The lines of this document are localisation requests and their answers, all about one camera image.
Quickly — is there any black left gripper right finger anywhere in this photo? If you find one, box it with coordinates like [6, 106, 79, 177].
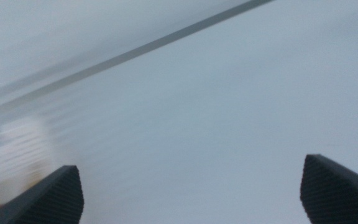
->
[300, 154, 358, 224]

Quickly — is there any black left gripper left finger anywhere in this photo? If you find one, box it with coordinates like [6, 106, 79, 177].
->
[0, 165, 85, 224]

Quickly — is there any white perforated plastic basket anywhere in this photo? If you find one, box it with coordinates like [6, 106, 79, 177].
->
[0, 118, 55, 209]

